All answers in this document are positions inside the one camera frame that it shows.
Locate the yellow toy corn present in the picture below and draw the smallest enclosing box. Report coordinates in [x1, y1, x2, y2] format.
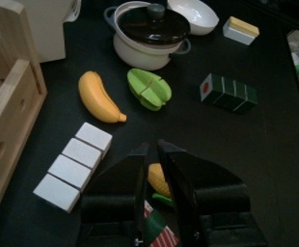
[147, 162, 172, 199]

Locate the dark pot lid with knob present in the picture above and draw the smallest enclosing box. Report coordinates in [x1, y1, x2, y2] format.
[118, 3, 192, 45]

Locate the white sliced block toy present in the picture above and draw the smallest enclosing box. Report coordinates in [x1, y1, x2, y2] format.
[32, 122, 114, 214]

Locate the wooden crate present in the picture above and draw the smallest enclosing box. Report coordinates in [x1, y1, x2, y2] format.
[0, 0, 50, 237]

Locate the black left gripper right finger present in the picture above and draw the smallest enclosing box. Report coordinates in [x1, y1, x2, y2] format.
[156, 139, 270, 247]

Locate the yellow toy banana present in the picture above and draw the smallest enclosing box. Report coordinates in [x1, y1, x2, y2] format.
[78, 70, 128, 124]

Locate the white box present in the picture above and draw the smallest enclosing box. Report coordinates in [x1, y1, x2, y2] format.
[19, 0, 83, 64]

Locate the white block with yellow top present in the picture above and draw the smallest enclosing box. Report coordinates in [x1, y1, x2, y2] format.
[222, 15, 260, 46]

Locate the dark green sushi roll toy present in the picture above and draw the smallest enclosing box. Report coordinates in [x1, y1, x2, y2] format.
[199, 72, 259, 116]

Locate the white bowl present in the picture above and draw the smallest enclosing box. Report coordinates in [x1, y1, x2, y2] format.
[167, 0, 220, 37]

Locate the white toy cooking pot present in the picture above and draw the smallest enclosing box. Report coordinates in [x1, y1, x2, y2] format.
[103, 0, 192, 71]

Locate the green toy leaf vegetable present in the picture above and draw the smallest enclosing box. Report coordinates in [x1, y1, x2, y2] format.
[127, 68, 172, 112]

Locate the toy cleaver with striped blade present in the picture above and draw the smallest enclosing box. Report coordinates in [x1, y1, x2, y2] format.
[140, 192, 180, 247]

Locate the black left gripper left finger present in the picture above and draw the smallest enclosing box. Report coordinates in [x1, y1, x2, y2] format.
[78, 142, 151, 247]

